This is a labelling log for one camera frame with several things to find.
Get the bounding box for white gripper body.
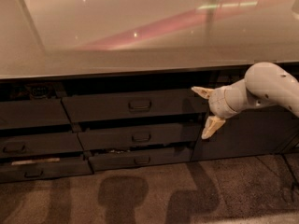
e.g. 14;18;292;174
208;86;241;119

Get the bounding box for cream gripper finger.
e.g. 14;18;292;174
192;86;214;100
201;116;226;139

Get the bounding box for grey drawer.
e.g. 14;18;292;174
0;99;69;129
0;133;82;158
0;157;92;183
62;89;207;122
89;147;192;172
78;122;201;150

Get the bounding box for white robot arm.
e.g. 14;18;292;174
192;62;299;139

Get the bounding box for items in left drawer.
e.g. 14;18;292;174
8;84;55;100

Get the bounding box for grey cabinet door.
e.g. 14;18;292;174
192;64;299;161

